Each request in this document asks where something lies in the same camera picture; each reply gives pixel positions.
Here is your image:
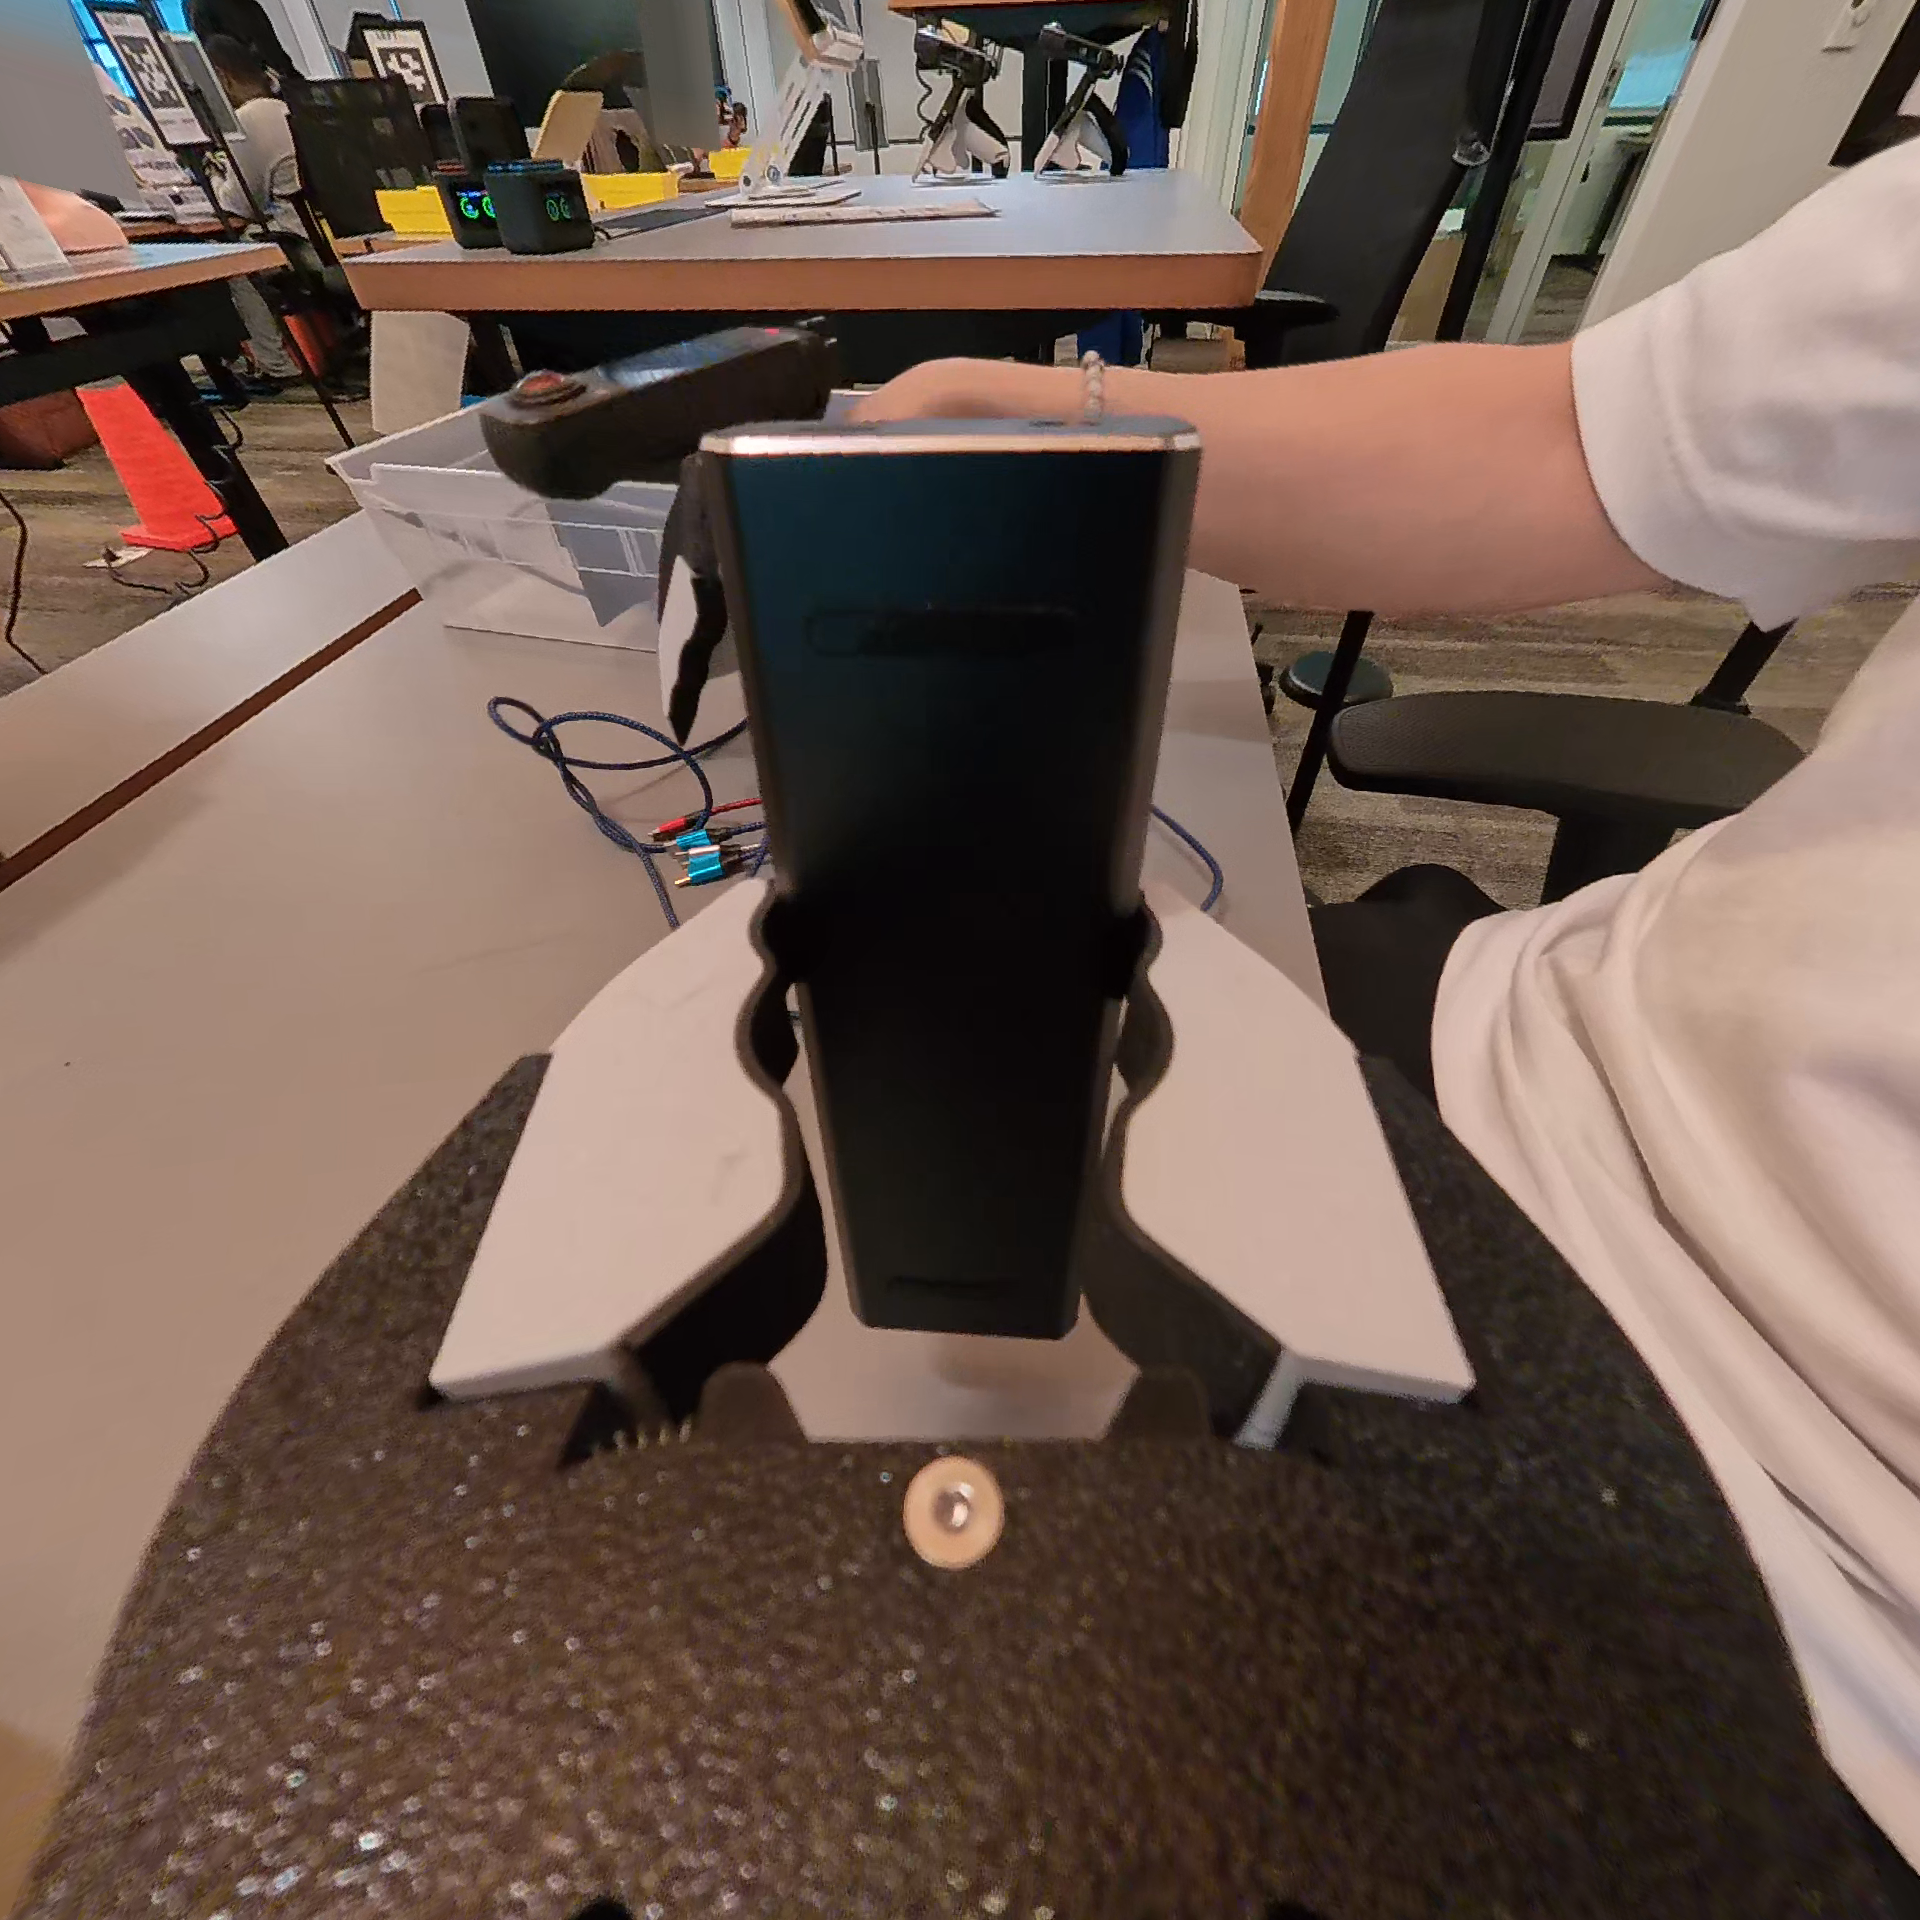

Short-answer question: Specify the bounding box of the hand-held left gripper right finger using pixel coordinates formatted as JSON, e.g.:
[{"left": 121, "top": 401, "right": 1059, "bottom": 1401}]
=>
[{"left": 1079, "top": 885, "right": 1480, "bottom": 1448}]

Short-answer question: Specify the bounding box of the wooden office desk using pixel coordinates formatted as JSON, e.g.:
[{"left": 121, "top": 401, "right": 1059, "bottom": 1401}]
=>
[{"left": 0, "top": 239, "right": 295, "bottom": 565}]

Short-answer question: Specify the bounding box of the framed marker sign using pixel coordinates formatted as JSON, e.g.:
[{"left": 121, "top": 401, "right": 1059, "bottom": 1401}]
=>
[
  {"left": 348, "top": 16, "right": 448, "bottom": 109},
  {"left": 84, "top": 0, "right": 214, "bottom": 152}
]

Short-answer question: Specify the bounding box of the clear plastic tray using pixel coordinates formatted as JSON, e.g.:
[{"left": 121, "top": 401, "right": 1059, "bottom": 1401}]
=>
[{"left": 324, "top": 393, "right": 707, "bottom": 654}]

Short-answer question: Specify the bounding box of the person's white shirt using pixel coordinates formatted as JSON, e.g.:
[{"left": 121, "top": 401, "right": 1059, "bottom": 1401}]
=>
[{"left": 1430, "top": 141, "right": 1920, "bottom": 1876}]

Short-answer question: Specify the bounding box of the black device with green display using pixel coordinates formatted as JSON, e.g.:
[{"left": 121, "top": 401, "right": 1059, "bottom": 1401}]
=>
[
  {"left": 483, "top": 158, "right": 599, "bottom": 256},
  {"left": 428, "top": 96, "right": 512, "bottom": 252}
]

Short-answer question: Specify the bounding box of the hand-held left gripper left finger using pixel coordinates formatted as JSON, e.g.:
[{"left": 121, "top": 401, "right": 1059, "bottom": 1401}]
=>
[{"left": 428, "top": 877, "right": 830, "bottom": 1408}]

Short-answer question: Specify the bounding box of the white label strip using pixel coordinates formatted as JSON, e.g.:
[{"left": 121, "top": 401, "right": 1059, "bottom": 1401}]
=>
[{"left": 729, "top": 193, "right": 1000, "bottom": 230}]

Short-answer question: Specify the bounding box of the person's right forearm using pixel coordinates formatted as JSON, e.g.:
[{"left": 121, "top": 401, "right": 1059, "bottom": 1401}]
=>
[{"left": 1102, "top": 343, "right": 1672, "bottom": 620}]

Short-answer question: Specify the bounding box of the orange traffic cone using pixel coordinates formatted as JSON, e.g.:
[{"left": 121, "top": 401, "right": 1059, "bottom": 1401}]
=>
[{"left": 75, "top": 381, "right": 243, "bottom": 553}]

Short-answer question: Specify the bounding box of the grey desk with wooden edge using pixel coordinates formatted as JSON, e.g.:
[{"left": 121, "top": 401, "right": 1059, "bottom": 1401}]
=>
[{"left": 339, "top": 167, "right": 1266, "bottom": 361}]

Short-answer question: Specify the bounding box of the person's right hand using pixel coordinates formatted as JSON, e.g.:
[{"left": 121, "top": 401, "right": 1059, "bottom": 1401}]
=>
[{"left": 843, "top": 356, "right": 1105, "bottom": 430}]

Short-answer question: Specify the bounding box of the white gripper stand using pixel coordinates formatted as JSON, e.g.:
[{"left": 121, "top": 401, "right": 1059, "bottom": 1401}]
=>
[
  {"left": 738, "top": 0, "right": 864, "bottom": 197},
  {"left": 1031, "top": 22, "right": 1130, "bottom": 179},
  {"left": 908, "top": 22, "right": 1011, "bottom": 184}
]

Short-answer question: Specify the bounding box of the black printed usb hub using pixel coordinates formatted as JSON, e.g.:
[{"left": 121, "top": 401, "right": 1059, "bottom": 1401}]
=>
[{"left": 697, "top": 415, "right": 1206, "bottom": 1340}]

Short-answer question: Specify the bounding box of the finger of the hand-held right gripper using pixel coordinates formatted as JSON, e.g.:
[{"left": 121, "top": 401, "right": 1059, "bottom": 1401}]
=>
[{"left": 657, "top": 454, "right": 742, "bottom": 747}]

